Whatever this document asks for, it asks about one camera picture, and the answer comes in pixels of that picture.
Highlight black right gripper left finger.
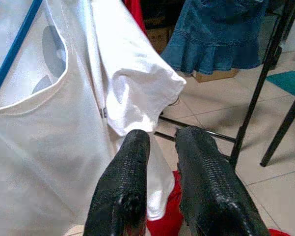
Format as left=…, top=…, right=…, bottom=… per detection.
left=83, top=129, right=151, bottom=236

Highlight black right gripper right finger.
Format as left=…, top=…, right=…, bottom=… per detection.
left=174, top=125, right=270, bottom=236

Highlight red polo shirt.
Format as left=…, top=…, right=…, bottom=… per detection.
left=147, top=169, right=185, bottom=236

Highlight white T-shirt red black print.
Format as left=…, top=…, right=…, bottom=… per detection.
left=0, top=0, right=187, bottom=236

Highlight blue plastic hanger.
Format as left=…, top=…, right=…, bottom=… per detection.
left=0, top=0, right=44, bottom=106

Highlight crumpled red shirt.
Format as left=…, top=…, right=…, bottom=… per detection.
left=268, top=228, right=292, bottom=236

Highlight brown box black print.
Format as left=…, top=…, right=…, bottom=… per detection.
left=195, top=68, right=239, bottom=83

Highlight chrome and black clothes rack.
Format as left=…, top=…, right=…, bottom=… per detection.
left=154, top=0, right=295, bottom=168

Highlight teal floor mat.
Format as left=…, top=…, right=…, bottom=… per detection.
left=266, top=70, right=295, bottom=97

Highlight brown cardboard box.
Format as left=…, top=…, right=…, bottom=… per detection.
left=147, top=27, right=174, bottom=54

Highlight blue denim jeans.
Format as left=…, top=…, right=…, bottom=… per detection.
left=161, top=0, right=269, bottom=76

